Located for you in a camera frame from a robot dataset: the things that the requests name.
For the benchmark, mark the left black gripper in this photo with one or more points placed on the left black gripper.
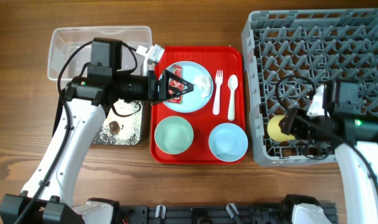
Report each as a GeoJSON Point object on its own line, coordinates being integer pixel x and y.
{"type": "Point", "coordinates": [152, 94]}

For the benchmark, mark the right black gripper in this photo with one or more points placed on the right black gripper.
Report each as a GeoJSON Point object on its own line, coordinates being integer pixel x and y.
{"type": "Point", "coordinates": [292, 126]}

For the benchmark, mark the red snack wrapper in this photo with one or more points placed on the red snack wrapper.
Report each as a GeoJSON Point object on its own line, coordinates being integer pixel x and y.
{"type": "Point", "coordinates": [177, 70]}

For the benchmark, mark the yellow cup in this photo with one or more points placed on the yellow cup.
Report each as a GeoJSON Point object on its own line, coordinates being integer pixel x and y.
{"type": "Point", "coordinates": [274, 130]}

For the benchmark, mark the white tissue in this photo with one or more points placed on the white tissue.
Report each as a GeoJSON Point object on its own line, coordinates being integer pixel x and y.
{"type": "Point", "coordinates": [204, 83]}

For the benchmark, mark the green bowl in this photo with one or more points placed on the green bowl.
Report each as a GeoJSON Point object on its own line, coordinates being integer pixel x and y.
{"type": "Point", "coordinates": [174, 135]}

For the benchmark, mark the rice and food scraps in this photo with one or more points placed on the rice and food scraps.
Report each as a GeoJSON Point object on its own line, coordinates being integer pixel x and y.
{"type": "Point", "coordinates": [121, 131]}

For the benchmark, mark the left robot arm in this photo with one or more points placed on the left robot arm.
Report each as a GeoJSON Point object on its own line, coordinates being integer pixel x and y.
{"type": "Point", "coordinates": [48, 195]}

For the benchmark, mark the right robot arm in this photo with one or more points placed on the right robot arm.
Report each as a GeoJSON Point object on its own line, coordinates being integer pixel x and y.
{"type": "Point", "coordinates": [334, 116]}

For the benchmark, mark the black waste tray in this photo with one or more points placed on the black waste tray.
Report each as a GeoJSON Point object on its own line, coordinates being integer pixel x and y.
{"type": "Point", "coordinates": [82, 124]}

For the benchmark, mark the grey dishwasher rack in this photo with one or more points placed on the grey dishwasher rack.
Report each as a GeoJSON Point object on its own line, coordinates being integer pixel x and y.
{"type": "Point", "coordinates": [283, 48]}

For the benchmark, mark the light blue plate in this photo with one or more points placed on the light blue plate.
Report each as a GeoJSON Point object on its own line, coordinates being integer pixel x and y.
{"type": "Point", "coordinates": [192, 101]}

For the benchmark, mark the white plastic fork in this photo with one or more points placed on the white plastic fork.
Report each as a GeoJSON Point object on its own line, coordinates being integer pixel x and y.
{"type": "Point", "coordinates": [218, 83]}

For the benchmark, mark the white plastic spoon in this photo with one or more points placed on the white plastic spoon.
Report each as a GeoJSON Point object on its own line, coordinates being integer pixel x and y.
{"type": "Point", "coordinates": [232, 84]}

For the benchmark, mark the red serving tray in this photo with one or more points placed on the red serving tray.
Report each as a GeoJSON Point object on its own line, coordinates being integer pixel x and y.
{"type": "Point", "coordinates": [203, 121]}

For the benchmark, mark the light blue bowl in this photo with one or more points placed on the light blue bowl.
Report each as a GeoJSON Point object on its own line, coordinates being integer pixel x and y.
{"type": "Point", "coordinates": [228, 142]}

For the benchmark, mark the clear plastic bin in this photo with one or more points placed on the clear plastic bin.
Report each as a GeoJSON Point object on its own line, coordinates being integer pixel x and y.
{"type": "Point", "coordinates": [65, 41]}

